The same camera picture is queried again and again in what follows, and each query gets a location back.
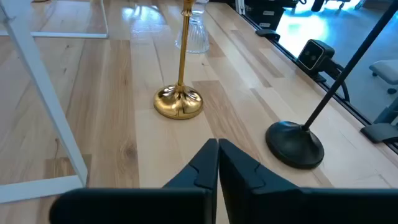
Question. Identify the clear ribbed glass candle holder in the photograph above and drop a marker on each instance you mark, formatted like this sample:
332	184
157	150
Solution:
199	37

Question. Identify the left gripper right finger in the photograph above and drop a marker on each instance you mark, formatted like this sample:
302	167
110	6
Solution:
239	174

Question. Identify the black table clamp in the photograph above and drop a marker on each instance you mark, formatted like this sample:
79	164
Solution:
379	133
268	35

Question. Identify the black metal candlestick holder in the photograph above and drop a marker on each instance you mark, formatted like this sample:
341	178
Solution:
295	146

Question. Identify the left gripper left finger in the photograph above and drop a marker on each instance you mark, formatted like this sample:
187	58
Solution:
202	168

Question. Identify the black storage box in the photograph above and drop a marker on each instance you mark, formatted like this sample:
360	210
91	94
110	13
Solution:
270	15

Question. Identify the white perforated metal rack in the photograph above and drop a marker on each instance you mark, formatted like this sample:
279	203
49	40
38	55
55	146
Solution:
43	93

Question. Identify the black table-level camera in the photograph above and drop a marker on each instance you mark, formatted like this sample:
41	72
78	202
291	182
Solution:
314	56

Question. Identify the gold metal candlestick holder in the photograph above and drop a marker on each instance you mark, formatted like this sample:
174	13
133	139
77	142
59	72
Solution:
178	102

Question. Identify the grey padded stool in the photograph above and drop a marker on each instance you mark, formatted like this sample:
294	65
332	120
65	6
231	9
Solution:
385	70

